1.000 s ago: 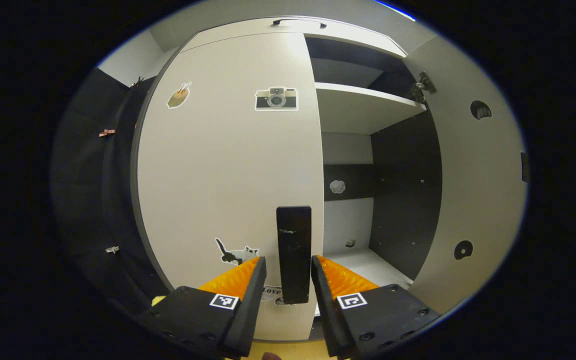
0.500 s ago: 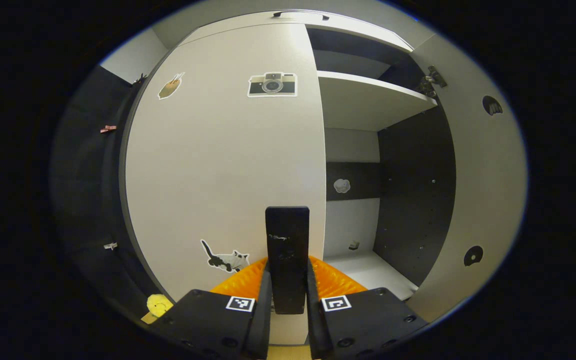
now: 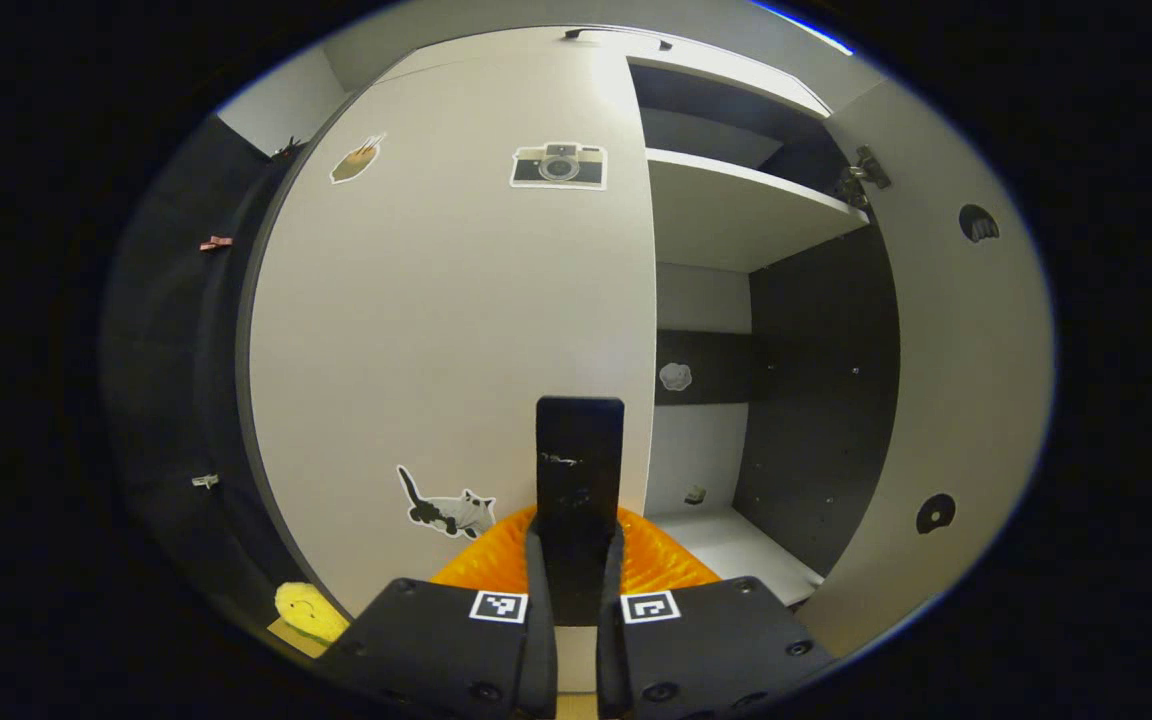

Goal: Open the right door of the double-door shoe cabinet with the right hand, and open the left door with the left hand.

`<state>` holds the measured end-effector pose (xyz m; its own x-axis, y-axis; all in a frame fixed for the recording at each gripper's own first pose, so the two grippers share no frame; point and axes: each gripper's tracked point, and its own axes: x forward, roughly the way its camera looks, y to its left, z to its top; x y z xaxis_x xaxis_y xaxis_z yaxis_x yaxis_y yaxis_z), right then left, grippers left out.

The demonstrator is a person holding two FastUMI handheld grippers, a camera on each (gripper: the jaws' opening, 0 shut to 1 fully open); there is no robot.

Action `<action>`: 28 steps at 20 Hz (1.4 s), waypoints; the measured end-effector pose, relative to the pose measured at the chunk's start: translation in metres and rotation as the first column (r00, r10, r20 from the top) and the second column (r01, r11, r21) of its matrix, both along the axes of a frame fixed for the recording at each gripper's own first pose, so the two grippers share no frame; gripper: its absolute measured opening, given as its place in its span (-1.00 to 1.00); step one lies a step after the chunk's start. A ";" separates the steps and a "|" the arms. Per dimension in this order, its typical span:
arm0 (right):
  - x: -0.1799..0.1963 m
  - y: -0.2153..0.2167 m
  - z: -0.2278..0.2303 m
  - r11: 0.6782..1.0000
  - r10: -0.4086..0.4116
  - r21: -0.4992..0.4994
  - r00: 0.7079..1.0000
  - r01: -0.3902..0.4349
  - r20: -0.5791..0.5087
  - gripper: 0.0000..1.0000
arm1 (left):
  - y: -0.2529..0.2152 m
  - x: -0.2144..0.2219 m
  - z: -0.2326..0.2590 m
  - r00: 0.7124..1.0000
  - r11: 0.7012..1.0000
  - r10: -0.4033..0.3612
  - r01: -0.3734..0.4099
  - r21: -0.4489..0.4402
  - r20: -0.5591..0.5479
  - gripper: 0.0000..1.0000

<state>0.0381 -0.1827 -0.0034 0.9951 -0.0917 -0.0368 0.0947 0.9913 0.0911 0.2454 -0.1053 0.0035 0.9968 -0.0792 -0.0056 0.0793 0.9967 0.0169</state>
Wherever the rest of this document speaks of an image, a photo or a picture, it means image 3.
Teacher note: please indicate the white cabinet shelf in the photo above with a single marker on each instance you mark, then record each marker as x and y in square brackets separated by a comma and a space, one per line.
[736, 550]
[726, 215]
[706, 135]

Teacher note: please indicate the red clip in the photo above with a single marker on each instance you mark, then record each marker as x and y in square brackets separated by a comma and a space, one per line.
[216, 243]

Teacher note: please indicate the cabinet door with camera sticker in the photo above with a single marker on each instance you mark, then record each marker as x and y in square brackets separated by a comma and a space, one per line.
[436, 330]

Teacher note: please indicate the metal door hinge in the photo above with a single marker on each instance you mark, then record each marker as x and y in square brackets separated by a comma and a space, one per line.
[861, 180]

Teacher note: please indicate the black clip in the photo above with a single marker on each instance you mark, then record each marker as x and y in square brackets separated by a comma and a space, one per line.
[288, 150]

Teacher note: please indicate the white clip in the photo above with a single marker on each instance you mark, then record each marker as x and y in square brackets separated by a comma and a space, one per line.
[204, 481]

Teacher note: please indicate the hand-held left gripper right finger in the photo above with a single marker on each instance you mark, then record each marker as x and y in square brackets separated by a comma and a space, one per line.
[614, 650]

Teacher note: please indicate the white cabinet drawer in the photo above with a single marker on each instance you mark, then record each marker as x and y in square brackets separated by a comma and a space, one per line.
[716, 68]

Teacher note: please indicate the cabinet door with headphones sticker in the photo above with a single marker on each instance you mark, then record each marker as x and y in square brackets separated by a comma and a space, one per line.
[966, 400]

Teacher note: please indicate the white double-door shoe cabinet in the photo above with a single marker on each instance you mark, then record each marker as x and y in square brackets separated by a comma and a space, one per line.
[826, 400]

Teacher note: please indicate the black backdrop cloth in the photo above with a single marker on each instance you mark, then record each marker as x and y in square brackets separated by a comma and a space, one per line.
[166, 380]

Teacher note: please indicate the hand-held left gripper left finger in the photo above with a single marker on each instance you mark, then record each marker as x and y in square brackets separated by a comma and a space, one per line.
[541, 650]

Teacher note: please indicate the yellow plush toy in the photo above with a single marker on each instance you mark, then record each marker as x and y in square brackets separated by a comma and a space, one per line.
[308, 610]

